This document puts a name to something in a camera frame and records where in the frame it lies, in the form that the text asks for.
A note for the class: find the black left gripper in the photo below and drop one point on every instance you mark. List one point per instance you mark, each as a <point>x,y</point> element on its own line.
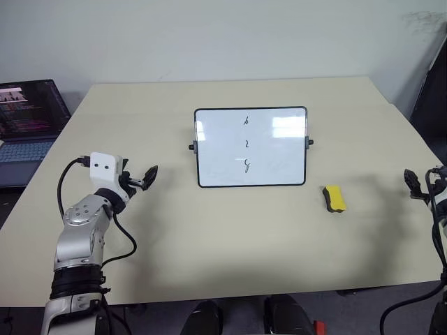
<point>128,186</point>

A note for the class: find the small red object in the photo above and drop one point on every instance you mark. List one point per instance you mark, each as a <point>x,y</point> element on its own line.
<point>320,328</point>

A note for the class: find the black upright panel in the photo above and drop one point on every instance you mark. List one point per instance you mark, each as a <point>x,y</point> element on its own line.
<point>431,111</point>

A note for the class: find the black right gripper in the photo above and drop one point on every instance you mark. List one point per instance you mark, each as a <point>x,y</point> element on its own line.
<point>429,191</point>

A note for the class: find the dark rounded shape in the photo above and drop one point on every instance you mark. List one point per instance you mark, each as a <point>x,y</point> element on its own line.
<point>204,319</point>
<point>286,315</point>

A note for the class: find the open blue-grey laptop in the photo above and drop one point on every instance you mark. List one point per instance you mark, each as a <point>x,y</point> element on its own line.
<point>28,115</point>

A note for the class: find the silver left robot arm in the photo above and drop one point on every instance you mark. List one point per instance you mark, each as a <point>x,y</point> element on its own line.
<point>78,237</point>

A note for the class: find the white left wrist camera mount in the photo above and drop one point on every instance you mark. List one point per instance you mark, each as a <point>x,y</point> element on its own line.
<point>104,171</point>

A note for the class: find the small black-framed whiteboard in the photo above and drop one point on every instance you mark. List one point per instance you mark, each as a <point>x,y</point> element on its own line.
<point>249,146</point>

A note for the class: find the yellow and black board eraser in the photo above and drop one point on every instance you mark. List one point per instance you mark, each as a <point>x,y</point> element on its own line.
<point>336,199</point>

